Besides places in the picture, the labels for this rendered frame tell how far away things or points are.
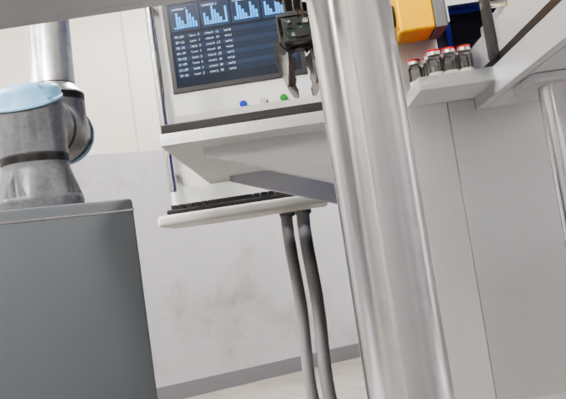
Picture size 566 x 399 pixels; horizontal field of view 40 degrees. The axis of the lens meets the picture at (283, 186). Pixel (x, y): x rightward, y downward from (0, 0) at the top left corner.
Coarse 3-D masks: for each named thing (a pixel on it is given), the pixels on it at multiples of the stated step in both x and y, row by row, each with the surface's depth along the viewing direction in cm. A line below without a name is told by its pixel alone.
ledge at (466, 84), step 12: (456, 72) 110; (468, 72) 110; (480, 72) 110; (492, 72) 109; (420, 84) 110; (432, 84) 110; (444, 84) 109; (456, 84) 109; (468, 84) 110; (480, 84) 111; (408, 96) 119; (420, 96) 114; (432, 96) 115; (444, 96) 117; (456, 96) 118; (468, 96) 120
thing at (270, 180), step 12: (240, 180) 183; (252, 180) 183; (264, 180) 183; (276, 180) 183; (288, 180) 183; (300, 180) 183; (312, 180) 183; (288, 192) 182; (300, 192) 182; (312, 192) 182; (324, 192) 182; (336, 204) 185
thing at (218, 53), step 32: (224, 0) 229; (256, 0) 228; (160, 32) 230; (192, 32) 229; (224, 32) 228; (256, 32) 228; (192, 64) 228; (224, 64) 227; (256, 64) 227; (192, 96) 227; (224, 96) 227; (256, 96) 226; (288, 96) 226; (192, 192) 225; (224, 192) 225; (256, 192) 224
